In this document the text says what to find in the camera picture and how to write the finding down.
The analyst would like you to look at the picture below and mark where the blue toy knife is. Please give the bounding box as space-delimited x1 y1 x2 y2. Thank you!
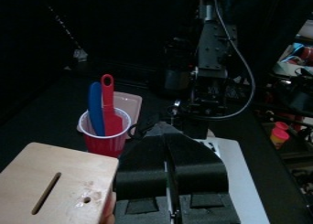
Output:
87 81 107 137

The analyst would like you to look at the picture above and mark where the white storage bin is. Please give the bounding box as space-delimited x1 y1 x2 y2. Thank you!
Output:
272 18 313 79

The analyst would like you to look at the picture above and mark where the grey right arm cable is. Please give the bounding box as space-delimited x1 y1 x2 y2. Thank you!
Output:
189 0 259 122

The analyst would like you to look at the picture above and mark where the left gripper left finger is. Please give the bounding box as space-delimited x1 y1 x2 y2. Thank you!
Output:
113 123 172 224

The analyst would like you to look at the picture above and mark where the red toy knife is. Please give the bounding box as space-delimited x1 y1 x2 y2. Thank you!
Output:
99 73 125 137

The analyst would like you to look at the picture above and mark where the yellow tub with red lid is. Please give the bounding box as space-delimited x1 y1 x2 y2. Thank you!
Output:
269 128 292 150

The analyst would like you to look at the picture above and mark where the black equipment pile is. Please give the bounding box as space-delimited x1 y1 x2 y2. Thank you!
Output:
268 75 313 119

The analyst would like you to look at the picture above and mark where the white cutting board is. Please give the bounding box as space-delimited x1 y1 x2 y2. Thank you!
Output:
194 135 272 224

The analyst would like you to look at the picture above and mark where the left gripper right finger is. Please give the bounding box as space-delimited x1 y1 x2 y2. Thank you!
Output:
165 123 243 224

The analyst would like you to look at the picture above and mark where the wooden box with red face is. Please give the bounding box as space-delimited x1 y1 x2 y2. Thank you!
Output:
0 142 121 224

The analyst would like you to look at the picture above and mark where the small red tub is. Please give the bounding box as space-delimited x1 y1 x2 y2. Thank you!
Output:
275 121 291 132

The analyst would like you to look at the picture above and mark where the red plastic cup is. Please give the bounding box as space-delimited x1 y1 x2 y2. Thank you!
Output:
77 106 134 159

